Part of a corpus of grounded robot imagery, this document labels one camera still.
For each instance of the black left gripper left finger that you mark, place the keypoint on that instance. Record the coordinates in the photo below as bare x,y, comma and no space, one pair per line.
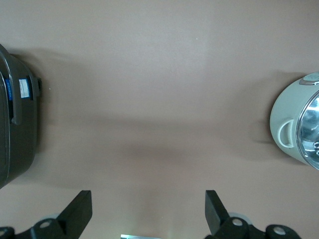
64,227

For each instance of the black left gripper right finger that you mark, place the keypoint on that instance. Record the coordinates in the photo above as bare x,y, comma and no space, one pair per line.
224,229

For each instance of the round glass pot lid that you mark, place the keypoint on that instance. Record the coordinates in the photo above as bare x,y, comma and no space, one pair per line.
310,124

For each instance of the stainless steel pot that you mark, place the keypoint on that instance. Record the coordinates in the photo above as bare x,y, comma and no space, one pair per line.
284,104

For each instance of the black rice cooker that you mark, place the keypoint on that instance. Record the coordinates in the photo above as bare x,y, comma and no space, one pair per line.
20,139

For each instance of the brown table mat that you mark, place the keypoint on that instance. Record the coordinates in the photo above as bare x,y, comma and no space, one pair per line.
149,99

